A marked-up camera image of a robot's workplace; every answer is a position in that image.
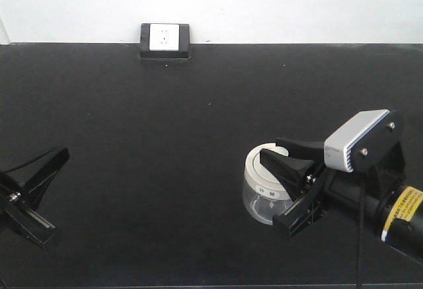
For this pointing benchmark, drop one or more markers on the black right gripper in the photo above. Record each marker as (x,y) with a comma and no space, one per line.
(306,189)

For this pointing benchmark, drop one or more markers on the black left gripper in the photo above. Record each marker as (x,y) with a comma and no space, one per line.
(24,181)

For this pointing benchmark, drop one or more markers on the glass jar with white lid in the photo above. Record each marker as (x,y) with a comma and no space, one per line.
(263,195)

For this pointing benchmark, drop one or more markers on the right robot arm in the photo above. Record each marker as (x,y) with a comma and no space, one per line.
(377,198)

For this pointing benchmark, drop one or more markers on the white power socket black base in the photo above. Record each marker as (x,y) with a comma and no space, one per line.
(162,41)

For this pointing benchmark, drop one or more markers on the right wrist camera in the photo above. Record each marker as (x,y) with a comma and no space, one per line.
(362,141)

